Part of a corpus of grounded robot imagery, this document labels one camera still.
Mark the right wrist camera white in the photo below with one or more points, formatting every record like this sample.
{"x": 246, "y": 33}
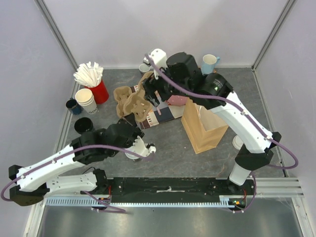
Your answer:
{"x": 159, "y": 58}

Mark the cable duct rail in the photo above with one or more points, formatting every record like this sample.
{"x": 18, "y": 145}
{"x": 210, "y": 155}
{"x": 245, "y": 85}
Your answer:
{"x": 221, "y": 201}

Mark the pink dotted plate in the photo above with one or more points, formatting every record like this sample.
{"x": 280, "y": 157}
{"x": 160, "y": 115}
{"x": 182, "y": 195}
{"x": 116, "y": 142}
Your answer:
{"x": 176, "y": 100}

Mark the cardboard cup carrier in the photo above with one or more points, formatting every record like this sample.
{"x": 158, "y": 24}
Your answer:
{"x": 121, "y": 94}
{"x": 136, "y": 103}

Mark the white lid stack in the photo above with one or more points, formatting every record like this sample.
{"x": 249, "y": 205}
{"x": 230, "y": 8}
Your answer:
{"x": 237, "y": 142}

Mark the light blue mug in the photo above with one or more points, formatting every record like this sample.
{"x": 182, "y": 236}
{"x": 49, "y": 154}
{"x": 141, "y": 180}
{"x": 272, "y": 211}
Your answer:
{"x": 209, "y": 62}

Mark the red straw holder cup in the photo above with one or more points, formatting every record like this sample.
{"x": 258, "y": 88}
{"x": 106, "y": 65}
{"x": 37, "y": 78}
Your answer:
{"x": 100, "y": 93}

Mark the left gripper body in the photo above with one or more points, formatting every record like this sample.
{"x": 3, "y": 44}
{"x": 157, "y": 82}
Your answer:
{"x": 138, "y": 133}

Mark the white wrapped straws bundle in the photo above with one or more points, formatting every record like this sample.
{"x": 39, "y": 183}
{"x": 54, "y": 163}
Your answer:
{"x": 89, "y": 75}

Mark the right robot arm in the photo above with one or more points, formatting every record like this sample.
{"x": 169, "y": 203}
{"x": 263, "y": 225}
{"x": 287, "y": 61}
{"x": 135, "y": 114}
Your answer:
{"x": 256, "y": 151}

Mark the brown paper bag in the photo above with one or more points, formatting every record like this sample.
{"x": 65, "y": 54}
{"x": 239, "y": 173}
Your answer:
{"x": 203, "y": 128}

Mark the small grey patterned mug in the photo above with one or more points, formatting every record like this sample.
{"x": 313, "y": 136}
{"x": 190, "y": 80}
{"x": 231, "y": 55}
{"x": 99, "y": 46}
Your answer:
{"x": 144, "y": 68}

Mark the dark blue mug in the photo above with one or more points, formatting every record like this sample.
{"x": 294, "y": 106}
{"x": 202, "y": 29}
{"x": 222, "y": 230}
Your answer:
{"x": 73, "y": 106}

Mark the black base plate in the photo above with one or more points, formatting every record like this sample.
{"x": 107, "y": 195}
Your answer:
{"x": 171, "y": 189}

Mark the patchwork placemat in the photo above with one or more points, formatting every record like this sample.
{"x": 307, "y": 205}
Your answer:
{"x": 168, "y": 113}

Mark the white paper cup stack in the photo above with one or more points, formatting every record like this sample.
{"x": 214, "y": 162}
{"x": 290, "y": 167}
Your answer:
{"x": 85, "y": 99}

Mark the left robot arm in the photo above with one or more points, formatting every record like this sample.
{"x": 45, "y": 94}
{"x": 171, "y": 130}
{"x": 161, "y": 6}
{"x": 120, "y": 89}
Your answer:
{"x": 31, "y": 184}

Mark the black plastic cup stack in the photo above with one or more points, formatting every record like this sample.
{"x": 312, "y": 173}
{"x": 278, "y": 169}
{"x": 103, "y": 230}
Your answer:
{"x": 83, "y": 125}

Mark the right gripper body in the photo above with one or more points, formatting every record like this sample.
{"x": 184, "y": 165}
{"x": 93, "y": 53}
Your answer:
{"x": 151, "y": 87}

